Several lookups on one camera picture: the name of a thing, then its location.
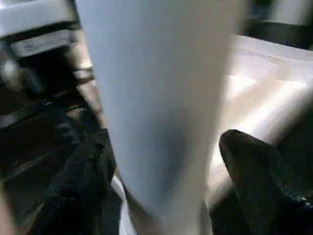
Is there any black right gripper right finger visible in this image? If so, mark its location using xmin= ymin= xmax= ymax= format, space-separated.
xmin=218 ymin=129 xmax=313 ymax=235

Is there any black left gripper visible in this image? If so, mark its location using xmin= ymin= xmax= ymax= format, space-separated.
xmin=0 ymin=29 xmax=103 ymax=140

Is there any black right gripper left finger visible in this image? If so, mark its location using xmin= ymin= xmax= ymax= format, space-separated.
xmin=31 ymin=127 xmax=123 ymax=235

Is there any white plastic table top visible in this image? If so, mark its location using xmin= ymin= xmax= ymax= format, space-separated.
xmin=111 ymin=31 xmax=313 ymax=235

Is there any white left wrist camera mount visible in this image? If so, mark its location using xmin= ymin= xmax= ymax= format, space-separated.
xmin=0 ymin=0 xmax=81 ymax=37

